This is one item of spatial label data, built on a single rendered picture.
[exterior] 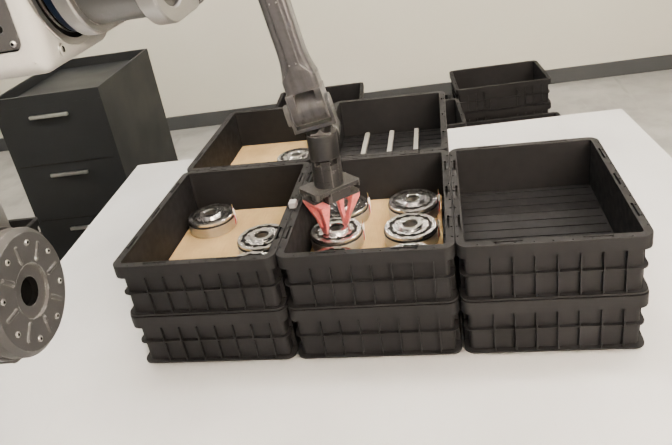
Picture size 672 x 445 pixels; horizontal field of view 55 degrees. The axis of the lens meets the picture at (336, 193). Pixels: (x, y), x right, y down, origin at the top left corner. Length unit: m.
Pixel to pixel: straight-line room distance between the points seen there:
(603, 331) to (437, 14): 3.51
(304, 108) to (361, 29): 3.35
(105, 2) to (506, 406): 0.84
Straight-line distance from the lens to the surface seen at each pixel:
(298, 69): 1.14
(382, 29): 4.50
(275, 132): 1.85
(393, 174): 1.41
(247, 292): 1.16
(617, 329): 1.19
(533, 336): 1.18
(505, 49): 4.61
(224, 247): 1.37
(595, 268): 1.11
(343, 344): 1.19
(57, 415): 1.32
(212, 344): 1.25
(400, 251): 1.05
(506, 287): 1.11
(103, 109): 2.69
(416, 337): 1.17
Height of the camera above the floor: 1.48
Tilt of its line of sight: 26 degrees down
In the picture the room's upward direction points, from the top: 9 degrees counter-clockwise
